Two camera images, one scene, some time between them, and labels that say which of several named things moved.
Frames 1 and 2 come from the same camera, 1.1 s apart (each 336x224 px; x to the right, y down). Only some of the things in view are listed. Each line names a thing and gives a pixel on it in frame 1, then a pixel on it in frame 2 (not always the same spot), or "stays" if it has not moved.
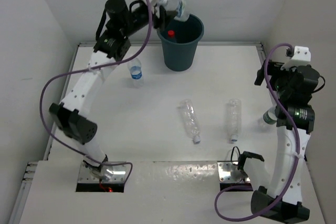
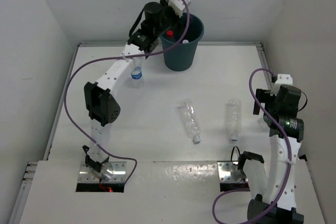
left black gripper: (164, 17) -> (177, 26)
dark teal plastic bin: (180, 50) stays
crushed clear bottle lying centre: (191, 122) stays
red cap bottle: (171, 33) stays
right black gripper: (275, 66) -> (263, 94)
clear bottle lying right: (234, 118) stays
